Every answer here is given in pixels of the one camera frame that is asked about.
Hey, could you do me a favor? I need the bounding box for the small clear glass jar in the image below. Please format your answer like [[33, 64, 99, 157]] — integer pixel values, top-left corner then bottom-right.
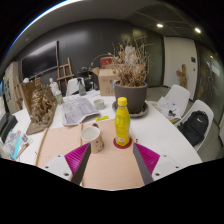
[[93, 98, 106, 111]]

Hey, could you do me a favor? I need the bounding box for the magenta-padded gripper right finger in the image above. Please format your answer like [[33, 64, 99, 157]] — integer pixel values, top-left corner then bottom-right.
[[132, 143, 183, 186]]

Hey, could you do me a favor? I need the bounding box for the dried plant in grey pot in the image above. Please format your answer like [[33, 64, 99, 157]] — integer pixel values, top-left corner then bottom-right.
[[89, 36, 155, 119]]

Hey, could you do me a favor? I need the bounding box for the white mug with brown handle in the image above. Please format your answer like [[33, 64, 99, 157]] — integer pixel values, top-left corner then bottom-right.
[[80, 123, 105, 154]]

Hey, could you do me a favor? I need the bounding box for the yellow drink bottle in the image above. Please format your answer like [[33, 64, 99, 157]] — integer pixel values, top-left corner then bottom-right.
[[114, 96, 132, 147]]

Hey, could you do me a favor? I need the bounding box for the brown cardboard box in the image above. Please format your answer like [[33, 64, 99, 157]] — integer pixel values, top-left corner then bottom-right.
[[92, 66, 121, 98]]

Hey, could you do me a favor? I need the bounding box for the black foam block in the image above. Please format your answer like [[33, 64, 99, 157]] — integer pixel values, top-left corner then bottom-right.
[[0, 111, 19, 143]]

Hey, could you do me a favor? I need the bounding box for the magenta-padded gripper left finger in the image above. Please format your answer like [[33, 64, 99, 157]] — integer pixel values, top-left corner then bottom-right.
[[43, 143, 92, 186]]

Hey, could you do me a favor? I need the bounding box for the wooden figure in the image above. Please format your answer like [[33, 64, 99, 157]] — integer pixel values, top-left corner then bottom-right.
[[175, 63, 188, 89]]

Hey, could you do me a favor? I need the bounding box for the flat round red coaster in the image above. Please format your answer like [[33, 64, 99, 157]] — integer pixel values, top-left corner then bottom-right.
[[112, 136, 133, 150]]

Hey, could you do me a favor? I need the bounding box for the black wall screen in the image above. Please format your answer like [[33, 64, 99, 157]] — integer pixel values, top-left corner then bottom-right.
[[20, 40, 60, 80]]

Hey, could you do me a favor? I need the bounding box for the white cabinet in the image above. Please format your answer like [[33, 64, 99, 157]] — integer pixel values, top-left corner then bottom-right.
[[2, 61, 21, 114]]

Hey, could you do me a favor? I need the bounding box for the white paper stack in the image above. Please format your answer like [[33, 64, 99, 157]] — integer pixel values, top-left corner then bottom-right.
[[156, 96, 183, 123]]

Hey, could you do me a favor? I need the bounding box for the wooden easel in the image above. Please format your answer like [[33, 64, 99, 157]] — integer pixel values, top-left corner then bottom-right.
[[56, 57, 75, 90]]

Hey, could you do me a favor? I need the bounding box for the grey newspaper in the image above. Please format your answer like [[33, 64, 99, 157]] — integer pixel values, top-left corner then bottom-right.
[[60, 94, 101, 127]]

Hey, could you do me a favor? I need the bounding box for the small yellow tag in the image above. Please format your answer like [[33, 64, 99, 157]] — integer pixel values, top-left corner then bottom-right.
[[94, 115, 110, 122]]

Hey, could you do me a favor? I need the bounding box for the dark clear spray bottle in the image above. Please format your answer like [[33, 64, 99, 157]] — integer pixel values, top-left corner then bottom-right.
[[77, 77, 88, 97]]

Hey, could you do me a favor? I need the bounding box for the brown rock sculpture on board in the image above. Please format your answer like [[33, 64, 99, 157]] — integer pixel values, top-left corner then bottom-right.
[[20, 77, 58, 136]]

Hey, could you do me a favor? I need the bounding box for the white plastic chair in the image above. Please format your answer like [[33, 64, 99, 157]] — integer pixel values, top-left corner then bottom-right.
[[163, 84, 191, 118], [175, 99, 215, 153], [65, 77, 81, 97]]

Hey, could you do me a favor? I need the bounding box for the red box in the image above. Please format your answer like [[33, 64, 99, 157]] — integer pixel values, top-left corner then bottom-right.
[[99, 56, 116, 69]]

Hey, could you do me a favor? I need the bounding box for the long ceiling light strip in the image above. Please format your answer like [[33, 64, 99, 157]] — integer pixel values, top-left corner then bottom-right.
[[6, 0, 78, 58]]

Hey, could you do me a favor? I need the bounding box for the spray bottle with green liquid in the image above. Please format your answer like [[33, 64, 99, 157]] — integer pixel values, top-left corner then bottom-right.
[[54, 89, 64, 106]]

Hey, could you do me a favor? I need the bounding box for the peach desk mat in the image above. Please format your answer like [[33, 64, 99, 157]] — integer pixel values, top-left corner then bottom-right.
[[34, 119, 146, 191]]

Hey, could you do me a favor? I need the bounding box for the black backpack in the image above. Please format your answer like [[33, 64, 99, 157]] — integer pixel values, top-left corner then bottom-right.
[[177, 109, 209, 147]]

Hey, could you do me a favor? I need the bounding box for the purple patterned painting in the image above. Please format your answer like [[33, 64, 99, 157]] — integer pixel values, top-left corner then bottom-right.
[[3, 129, 23, 160]]

